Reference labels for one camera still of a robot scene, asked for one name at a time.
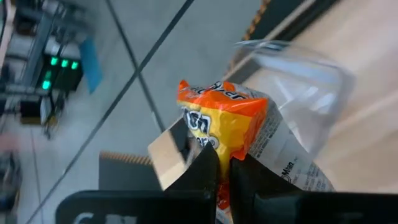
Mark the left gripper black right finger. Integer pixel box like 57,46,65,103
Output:
229,153,304,224

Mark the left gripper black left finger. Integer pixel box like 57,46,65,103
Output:
164,142,221,200

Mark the orange Maruchan chicken packet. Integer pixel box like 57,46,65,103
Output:
176,79,336,224

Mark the brown cardboard box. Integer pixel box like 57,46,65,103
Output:
147,116,195,191

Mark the clear plastic bin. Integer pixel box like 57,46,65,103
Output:
228,39,358,158

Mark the blue plastic panel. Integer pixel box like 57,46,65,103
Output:
78,36,104,95

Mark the black device with green lights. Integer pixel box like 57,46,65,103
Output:
34,51,85,93

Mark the metal equipment rack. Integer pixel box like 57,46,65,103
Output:
0,0,85,138

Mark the black table frame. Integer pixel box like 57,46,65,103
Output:
273,0,341,43

